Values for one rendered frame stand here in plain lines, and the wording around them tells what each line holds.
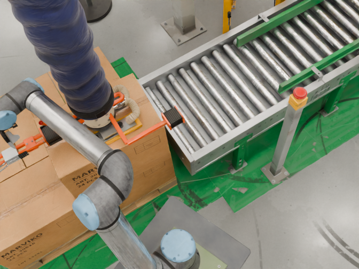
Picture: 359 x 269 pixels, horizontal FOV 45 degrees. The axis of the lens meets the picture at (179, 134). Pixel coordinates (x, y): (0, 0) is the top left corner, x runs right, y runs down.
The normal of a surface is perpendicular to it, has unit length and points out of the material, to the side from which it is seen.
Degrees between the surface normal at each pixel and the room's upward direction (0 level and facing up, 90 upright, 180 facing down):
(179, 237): 8
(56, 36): 78
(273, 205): 0
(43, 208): 0
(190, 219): 0
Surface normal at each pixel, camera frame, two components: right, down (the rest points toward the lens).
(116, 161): 0.15, -0.59
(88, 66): 0.75, 0.39
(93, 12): -0.07, -0.47
